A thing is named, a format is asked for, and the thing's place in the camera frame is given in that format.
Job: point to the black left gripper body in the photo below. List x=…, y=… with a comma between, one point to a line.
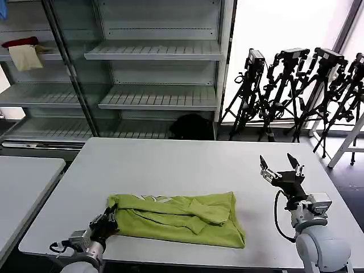
x=102, y=229

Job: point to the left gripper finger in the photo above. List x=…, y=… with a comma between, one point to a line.
x=104, y=214
x=113, y=213

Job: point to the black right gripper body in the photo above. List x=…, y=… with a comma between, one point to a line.
x=291, y=186

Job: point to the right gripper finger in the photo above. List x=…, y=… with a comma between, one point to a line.
x=298, y=169
x=267, y=170

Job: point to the green t-shirt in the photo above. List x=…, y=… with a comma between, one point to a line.
x=182, y=221

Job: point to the black bag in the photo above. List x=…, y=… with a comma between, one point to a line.
x=193, y=126

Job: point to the white side table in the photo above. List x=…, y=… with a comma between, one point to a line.
x=22, y=185

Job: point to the grey shelf with cloths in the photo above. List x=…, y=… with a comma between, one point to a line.
x=25, y=94

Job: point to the grey shelf unit glass door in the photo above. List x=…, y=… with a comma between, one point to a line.
x=159, y=54

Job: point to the white metal frame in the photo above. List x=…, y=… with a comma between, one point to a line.
x=349, y=136

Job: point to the black tripod with camera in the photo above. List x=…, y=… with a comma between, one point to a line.
x=284, y=82
x=351, y=96
x=250, y=85
x=324, y=82

